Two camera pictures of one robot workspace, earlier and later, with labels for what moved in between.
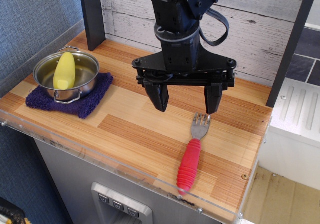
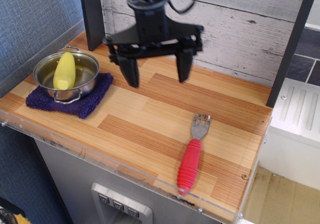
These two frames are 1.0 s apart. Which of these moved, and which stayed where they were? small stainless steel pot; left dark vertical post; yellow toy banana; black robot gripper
Moved: black robot gripper
Stayed: left dark vertical post; yellow toy banana; small stainless steel pot
